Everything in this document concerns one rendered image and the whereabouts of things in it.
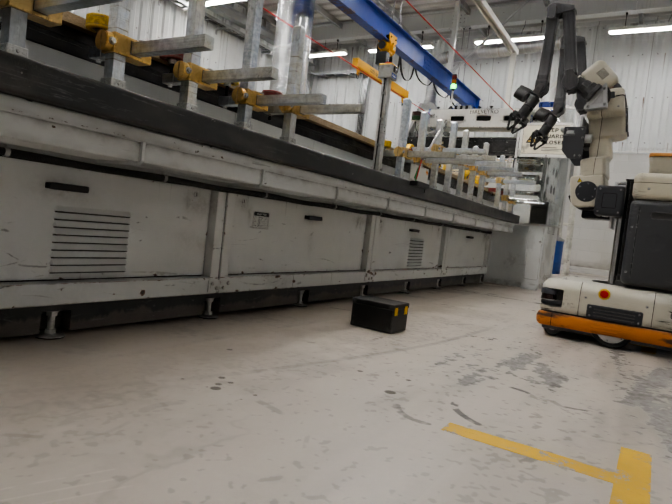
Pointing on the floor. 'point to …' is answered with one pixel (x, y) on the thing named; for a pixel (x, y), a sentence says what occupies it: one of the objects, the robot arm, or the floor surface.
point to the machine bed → (196, 228)
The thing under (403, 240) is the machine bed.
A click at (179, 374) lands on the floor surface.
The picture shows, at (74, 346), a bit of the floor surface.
